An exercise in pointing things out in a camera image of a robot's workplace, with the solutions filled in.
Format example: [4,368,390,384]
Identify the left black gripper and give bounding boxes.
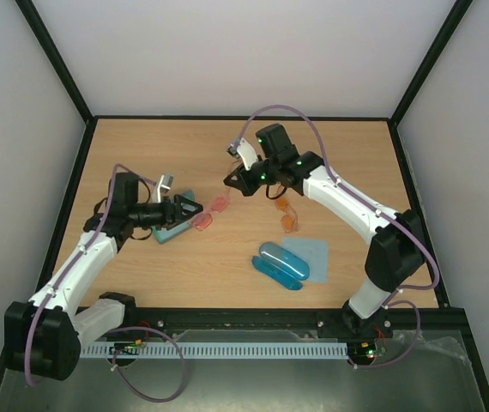
[130,194,203,230]

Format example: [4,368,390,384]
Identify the red sunglasses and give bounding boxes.
[190,191,231,231]

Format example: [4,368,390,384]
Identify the green glasses case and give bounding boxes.
[152,190,195,245]

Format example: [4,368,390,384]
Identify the blue transparent glasses case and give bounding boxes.
[251,242,311,291]

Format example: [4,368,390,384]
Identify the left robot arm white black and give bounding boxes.
[3,165,203,386]

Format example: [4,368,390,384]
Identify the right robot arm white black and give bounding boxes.
[224,124,427,336]

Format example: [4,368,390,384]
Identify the orange sunglasses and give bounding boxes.
[274,196,299,233]

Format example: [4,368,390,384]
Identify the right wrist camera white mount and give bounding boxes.
[226,137,258,171]

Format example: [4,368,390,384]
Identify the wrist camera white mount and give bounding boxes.
[150,173,174,203]
[226,137,258,171]

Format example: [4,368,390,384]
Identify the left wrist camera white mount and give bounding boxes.
[150,173,174,203]

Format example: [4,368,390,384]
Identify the light blue slotted cable duct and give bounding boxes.
[81,342,348,360]

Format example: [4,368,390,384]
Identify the black metal frame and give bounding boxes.
[16,1,489,411]

